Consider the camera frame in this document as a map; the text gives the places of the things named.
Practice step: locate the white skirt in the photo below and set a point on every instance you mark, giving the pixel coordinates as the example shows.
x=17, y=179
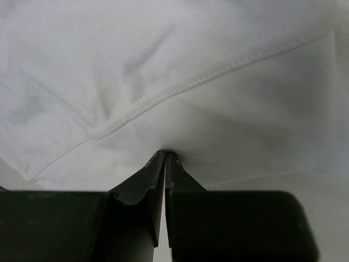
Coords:
x=249, y=94

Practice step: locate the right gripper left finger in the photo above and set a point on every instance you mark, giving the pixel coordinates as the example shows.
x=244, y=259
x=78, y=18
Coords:
x=121, y=224

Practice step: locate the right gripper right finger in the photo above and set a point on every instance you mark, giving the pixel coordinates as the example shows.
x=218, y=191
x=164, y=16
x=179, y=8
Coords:
x=238, y=225

